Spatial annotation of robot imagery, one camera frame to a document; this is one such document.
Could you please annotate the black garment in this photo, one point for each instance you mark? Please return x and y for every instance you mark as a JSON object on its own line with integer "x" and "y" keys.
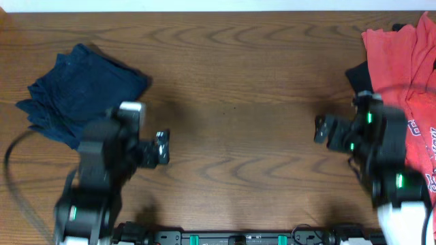
{"x": 361, "y": 76}

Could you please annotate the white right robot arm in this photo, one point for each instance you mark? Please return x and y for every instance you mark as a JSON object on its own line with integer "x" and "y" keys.
{"x": 401, "y": 199}

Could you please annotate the navy blue shorts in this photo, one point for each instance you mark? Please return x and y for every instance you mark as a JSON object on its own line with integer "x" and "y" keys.
{"x": 52, "y": 125}
{"x": 82, "y": 85}

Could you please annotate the folded navy blue shorts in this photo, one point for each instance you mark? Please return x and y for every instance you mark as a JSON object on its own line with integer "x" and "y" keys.
{"x": 52, "y": 125}

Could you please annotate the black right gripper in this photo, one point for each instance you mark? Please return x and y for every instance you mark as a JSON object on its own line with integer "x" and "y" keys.
{"x": 343, "y": 126}

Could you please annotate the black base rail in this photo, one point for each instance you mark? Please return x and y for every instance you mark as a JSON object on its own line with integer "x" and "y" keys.
{"x": 304, "y": 234}

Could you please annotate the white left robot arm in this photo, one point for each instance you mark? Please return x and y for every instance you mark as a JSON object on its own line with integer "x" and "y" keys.
{"x": 91, "y": 201}

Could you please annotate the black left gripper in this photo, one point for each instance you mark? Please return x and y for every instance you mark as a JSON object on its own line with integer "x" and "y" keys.
{"x": 148, "y": 158}

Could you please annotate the red t-shirt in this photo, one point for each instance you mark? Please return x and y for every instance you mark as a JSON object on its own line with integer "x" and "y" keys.
{"x": 418, "y": 103}

